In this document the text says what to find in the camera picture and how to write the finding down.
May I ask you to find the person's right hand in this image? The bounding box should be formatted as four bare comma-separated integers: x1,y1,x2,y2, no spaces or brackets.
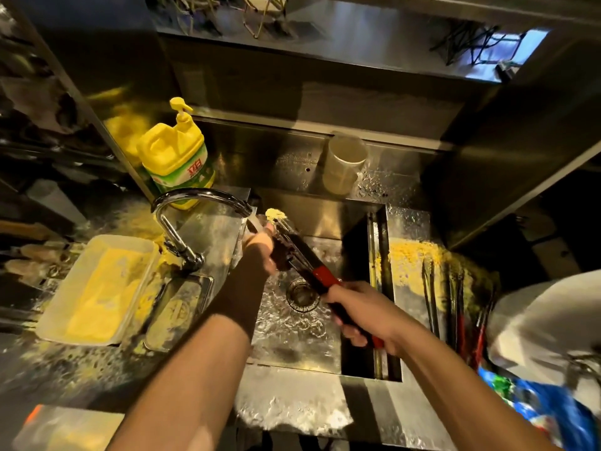
321,281,417,357

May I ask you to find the person's left hand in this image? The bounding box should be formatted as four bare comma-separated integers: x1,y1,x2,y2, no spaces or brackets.
241,222,279,277

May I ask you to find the person's left forearm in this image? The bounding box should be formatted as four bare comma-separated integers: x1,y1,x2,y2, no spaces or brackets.
107,263,265,451

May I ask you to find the person's right forearm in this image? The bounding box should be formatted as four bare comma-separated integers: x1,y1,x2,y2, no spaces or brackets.
389,319,560,451

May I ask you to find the sink drain strainer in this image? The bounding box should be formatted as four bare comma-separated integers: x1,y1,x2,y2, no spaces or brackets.
285,277,321,314

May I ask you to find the stainless steel sink basin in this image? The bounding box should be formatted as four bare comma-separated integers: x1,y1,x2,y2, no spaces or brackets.
234,188,405,384

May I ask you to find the pile of yellow crumbs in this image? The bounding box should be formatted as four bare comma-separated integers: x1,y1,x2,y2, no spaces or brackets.
376,238,475,308

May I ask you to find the chrome sink faucet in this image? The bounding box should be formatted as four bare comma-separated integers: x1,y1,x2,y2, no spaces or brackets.
151,187,257,273

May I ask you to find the white plastic cup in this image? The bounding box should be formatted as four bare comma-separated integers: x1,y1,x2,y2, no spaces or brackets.
321,134,369,197

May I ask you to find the small metal tray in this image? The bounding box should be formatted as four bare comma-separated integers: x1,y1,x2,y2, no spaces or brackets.
143,274,215,354

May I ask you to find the yellow dish soap pump bottle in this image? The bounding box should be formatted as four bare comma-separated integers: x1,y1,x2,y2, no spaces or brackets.
136,96,216,211

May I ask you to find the white tray with yellow crumbs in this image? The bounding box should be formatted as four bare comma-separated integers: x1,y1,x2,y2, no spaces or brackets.
35,234,161,347

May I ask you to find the white plastic bag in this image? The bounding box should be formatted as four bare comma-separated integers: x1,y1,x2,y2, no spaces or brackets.
485,269,601,415

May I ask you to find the stainless steel shelf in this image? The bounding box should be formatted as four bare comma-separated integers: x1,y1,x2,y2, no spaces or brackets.
145,0,601,85

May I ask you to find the blue plastic bag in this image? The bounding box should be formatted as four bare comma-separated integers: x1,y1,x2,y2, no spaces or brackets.
478,366,601,451

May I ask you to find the clear plastic container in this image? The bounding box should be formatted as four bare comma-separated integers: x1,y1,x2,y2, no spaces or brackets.
11,404,126,451

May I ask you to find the gold wire rack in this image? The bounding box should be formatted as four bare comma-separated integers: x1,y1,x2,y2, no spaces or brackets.
241,0,288,39

